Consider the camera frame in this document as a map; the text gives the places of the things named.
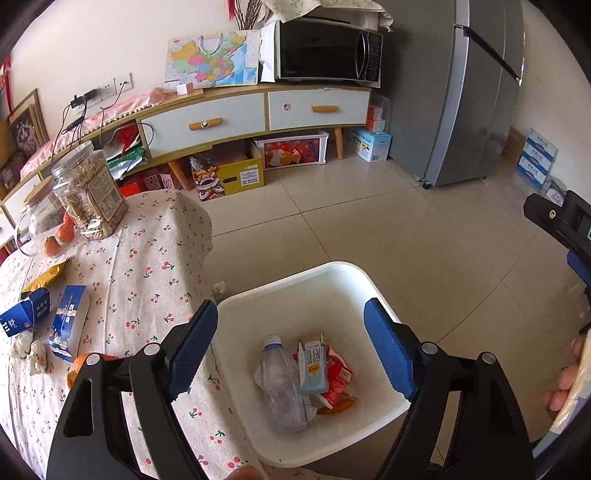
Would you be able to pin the wall outlets with chargers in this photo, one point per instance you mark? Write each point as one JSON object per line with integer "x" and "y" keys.
{"x": 108, "y": 87}

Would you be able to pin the stacked blue white cartons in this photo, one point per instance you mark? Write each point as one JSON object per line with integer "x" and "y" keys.
{"x": 535, "y": 159}

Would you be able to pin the person's right hand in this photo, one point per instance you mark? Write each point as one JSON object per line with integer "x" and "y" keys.
{"x": 561, "y": 392}

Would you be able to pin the white plastic bin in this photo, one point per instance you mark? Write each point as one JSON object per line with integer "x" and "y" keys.
{"x": 286, "y": 304}

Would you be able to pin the yellow wrapper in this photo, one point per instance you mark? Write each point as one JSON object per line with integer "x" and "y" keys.
{"x": 46, "y": 277}

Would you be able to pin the dried twigs bunch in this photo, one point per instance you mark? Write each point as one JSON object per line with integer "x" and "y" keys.
{"x": 251, "y": 11}

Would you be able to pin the white paper bag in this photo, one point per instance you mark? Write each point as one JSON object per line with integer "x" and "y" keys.
{"x": 267, "y": 50}

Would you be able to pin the red hanging decoration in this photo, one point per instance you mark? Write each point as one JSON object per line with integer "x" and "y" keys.
{"x": 230, "y": 7}

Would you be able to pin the yellow lion print cardboard box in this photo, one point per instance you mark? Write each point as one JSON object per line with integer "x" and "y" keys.
{"x": 231, "y": 175}

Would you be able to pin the pink cloth runner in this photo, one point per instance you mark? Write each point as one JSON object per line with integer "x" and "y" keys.
{"x": 106, "y": 120}

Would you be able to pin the brown cardboard carton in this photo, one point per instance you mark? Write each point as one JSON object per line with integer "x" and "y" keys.
{"x": 512, "y": 143}

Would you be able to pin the clear plastic snack jar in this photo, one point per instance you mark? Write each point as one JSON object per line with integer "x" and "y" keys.
{"x": 90, "y": 194}

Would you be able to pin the green and red bags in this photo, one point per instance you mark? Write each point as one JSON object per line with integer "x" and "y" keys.
{"x": 124, "y": 154}

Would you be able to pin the dark blue carton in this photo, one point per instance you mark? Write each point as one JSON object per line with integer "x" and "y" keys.
{"x": 23, "y": 316}

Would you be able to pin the glass teapot with wooden lid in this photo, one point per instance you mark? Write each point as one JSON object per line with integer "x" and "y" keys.
{"x": 39, "y": 217}

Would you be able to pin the light blue milk carton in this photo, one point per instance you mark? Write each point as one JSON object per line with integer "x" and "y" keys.
{"x": 313, "y": 367}

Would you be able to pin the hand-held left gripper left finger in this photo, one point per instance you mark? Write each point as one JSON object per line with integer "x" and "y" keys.
{"x": 194, "y": 350}

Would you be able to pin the floral cloth cover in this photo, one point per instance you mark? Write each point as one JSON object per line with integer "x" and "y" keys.
{"x": 323, "y": 9}

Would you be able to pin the red gift box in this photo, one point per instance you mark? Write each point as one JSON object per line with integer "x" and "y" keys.
{"x": 291, "y": 152}

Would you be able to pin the grey refrigerator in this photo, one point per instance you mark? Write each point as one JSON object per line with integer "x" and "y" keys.
{"x": 452, "y": 92}

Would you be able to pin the red noodle packet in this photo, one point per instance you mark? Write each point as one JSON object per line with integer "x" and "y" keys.
{"x": 337, "y": 378}

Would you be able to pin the person's left hand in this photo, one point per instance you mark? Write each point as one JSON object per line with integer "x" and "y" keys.
{"x": 244, "y": 473}

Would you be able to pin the white cabinet drawer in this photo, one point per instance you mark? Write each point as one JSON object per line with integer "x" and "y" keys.
{"x": 318, "y": 108}
{"x": 203, "y": 122}

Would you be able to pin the colourful map board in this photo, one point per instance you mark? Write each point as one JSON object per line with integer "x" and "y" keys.
{"x": 212, "y": 60}

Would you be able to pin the blue and white tissue box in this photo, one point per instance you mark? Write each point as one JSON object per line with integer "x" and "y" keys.
{"x": 69, "y": 323}

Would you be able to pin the long wooden cabinet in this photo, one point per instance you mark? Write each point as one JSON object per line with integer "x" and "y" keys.
{"x": 217, "y": 94}

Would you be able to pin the red lattice box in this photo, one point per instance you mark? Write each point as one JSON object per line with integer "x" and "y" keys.
{"x": 154, "y": 180}

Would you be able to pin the orange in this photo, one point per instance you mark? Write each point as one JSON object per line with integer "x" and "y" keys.
{"x": 51, "y": 247}
{"x": 67, "y": 230}

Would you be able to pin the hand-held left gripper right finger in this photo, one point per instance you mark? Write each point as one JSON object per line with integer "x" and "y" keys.
{"x": 390, "y": 350}

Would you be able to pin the crumpled white tissue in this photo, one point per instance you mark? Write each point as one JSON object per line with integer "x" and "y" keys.
{"x": 37, "y": 360}
{"x": 23, "y": 346}

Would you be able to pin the orange boxes stack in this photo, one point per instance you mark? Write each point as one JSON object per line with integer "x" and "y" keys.
{"x": 376, "y": 117}

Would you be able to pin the small pink cube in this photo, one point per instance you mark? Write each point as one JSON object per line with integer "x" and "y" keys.
{"x": 184, "y": 88}

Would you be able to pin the crushed clear plastic bottle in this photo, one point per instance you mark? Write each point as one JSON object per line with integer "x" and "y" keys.
{"x": 284, "y": 392}

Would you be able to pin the framed picture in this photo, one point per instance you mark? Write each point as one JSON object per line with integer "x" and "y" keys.
{"x": 27, "y": 124}

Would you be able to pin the black microwave oven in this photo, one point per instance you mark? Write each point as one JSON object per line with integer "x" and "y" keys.
{"x": 323, "y": 50}

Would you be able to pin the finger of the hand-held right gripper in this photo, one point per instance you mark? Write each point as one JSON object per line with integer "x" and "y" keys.
{"x": 551, "y": 214}
{"x": 579, "y": 263}

